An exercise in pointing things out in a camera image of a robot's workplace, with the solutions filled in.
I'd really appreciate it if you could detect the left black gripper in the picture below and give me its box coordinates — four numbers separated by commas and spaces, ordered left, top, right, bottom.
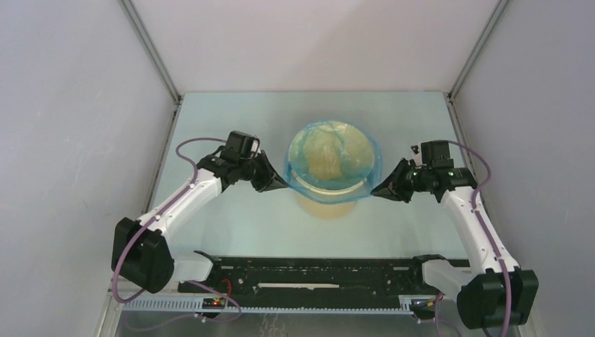
238, 150, 288, 193

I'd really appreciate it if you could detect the blue plastic trash bag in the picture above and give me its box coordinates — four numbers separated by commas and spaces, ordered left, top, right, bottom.
283, 119, 384, 206

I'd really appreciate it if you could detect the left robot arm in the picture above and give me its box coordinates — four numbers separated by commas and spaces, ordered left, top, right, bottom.
111, 131, 288, 303

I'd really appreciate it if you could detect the corner frame post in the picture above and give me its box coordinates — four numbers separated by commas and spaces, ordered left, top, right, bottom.
118, 0, 182, 105
448, 0, 511, 102

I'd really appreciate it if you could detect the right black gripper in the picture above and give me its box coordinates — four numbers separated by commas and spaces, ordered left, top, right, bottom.
371, 158, 432, 204

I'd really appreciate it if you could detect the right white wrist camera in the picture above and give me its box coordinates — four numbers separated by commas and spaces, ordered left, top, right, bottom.
411, 144, 423, 166

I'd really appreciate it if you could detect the beige plastic trash bin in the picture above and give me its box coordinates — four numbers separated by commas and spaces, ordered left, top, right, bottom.
288, 121, 375, 221

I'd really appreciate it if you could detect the small electronics board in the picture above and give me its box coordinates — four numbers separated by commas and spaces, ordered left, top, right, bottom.
201, 298, 226, 310

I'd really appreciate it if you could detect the right corner frame post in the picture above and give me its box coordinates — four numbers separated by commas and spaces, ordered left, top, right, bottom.
448, 0, 511, 102

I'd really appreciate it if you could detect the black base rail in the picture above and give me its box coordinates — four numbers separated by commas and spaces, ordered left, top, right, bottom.
203, 257, 438, 311

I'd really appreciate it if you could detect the purple cable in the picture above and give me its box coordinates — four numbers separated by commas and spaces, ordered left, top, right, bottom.
111, 137, 229, 305
446, 140, 513, 337

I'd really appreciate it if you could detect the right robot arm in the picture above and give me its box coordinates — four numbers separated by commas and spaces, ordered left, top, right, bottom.
370, 140, 539, 336

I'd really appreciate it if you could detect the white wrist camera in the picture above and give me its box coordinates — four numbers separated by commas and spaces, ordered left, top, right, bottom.
248, 137, 261, 158
411, 144, 423, 166

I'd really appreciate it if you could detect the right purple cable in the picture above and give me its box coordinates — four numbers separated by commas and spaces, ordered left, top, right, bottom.
446, 140, 513, 337

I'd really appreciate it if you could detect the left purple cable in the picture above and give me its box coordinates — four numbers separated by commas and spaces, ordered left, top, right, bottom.
111, 137, 229, 305

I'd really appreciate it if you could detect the left corner frame post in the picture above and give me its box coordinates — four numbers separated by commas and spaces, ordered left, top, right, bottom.
118, 0, 182, 105

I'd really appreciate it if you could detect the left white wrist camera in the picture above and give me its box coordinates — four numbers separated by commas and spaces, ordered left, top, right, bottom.
248, 137, 261, 158

